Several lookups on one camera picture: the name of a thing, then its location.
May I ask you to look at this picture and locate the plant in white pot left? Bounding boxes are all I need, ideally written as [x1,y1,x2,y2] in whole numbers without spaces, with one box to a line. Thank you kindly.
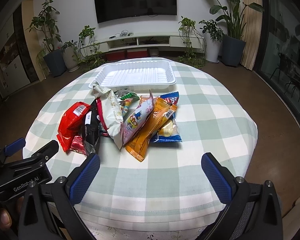
[61,40,79,73]

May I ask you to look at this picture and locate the blue chips bag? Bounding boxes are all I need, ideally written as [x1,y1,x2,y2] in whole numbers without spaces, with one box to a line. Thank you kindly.
[150,92,182,143]

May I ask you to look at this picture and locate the trailing vine plant left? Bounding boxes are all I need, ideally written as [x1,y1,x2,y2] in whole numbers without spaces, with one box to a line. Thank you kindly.
[77,25,106,71]

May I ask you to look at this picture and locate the tall plant dark pot left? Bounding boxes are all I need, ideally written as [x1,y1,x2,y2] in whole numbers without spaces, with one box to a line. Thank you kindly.
[28,0,66,77]

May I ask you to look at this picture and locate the red storage box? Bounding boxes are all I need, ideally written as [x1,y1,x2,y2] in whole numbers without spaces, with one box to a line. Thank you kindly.
[126,48,148,59]
[106,50,126,61]

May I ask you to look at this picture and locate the small dark red packet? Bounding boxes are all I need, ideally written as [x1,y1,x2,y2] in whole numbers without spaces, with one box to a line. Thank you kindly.
[70,135,87,155]

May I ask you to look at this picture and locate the green checked tablecloth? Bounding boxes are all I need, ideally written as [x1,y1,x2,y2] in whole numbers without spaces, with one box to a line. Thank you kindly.
[22,57,259,240]

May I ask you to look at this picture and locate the red storage box right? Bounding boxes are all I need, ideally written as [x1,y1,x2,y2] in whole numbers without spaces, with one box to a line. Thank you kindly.
[126,48,148,59]

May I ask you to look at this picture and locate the trailing vine plant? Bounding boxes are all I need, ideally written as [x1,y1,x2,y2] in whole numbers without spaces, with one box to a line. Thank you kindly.
[77,25,106,71]
[178,16,207,68]

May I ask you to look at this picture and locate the pink minion snack bag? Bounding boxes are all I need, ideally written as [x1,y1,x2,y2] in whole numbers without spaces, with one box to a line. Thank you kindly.
[122,92,154,145]

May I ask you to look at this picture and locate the black snack bag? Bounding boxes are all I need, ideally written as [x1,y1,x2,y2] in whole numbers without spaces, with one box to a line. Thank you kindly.
[82,99,101,156]

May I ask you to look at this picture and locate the trailing vine plant right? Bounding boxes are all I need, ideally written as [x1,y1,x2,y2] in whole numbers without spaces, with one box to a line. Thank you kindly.
[178,16,207,68]

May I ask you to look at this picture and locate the orange snack bag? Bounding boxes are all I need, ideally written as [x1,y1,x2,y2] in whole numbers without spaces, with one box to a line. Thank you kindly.
[126,98,177,162]

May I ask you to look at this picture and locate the panda cartoon snack bag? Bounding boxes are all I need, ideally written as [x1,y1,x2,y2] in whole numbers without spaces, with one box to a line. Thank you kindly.
[119,98,134,116]

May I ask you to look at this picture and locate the green seed packet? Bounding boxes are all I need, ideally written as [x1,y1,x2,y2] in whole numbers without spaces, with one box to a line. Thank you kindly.
[114,89,139,106]

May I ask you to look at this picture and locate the large red snack bag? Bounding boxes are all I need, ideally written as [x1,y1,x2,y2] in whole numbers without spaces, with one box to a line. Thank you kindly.
[57,102,90,152]

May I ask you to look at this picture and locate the white cabinet shelving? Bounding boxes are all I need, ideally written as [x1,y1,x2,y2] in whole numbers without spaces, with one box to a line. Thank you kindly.
[0,7,39,98]

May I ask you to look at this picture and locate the white tv console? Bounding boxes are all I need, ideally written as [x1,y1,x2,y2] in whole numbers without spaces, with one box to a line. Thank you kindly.
[90,31,205,54]

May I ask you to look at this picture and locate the plant in white pot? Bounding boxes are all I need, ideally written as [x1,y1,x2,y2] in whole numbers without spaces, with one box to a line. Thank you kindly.
[61,40,79,73]
[199,20,224,63]

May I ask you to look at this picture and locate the plant in white pot right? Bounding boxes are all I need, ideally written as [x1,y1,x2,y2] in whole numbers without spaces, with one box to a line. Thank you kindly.
[199,20,224,63]

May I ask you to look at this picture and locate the red storage box left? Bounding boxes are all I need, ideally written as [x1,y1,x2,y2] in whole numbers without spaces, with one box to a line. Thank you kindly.
[106,50,126,61]

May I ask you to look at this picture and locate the left hand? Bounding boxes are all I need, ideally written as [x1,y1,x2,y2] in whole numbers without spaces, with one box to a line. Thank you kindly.
[0,197,24,231]

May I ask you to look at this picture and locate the glass sliding door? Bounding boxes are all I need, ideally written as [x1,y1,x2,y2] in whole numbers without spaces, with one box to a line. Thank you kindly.
[256,0,300,126]

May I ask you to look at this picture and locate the beige curtain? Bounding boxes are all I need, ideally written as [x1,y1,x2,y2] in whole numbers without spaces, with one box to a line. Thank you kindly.
[241,0,262,70]

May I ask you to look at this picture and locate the white plastic tray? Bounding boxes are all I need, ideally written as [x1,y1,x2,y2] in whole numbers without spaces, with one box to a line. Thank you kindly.
[88,58,176,90]

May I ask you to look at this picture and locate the white red snack bag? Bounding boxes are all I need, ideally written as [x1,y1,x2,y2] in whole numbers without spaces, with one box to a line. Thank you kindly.
[93,85,123,150]

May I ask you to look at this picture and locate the large leaf plant dark pot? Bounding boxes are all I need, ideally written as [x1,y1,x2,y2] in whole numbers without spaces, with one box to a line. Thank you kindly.
[210,0,264,67]

